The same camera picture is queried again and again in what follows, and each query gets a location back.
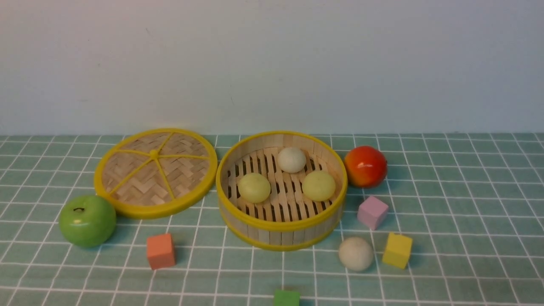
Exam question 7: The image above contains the white bun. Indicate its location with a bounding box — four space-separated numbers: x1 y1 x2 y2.
338 237 374 272
277 147 306 173

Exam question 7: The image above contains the yellow-green bun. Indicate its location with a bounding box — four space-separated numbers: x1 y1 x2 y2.
238 173 271 204
302 170 336 202

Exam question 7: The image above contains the bamboo steamer tray yellow rim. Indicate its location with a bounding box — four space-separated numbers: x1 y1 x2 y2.
215 130 348 252

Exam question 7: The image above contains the woven bamboo steamer lid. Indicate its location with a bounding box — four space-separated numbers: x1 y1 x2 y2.
94 128 218 219

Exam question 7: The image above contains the red orange pomegranate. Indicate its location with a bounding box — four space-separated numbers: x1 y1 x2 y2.
344 146 388 189

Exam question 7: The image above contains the pink foam cube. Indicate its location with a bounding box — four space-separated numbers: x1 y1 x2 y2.
357 196 389 230

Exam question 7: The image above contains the green foam cube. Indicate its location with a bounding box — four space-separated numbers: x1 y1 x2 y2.
273 290 300 306

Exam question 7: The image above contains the orange foam cube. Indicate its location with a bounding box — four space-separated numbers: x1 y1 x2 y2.
146 233 176 270

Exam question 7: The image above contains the yellow foam cube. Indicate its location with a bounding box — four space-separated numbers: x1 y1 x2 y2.
382 232 413 269

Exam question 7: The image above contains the green apple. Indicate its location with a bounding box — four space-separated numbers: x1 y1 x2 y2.
58 194 116 248

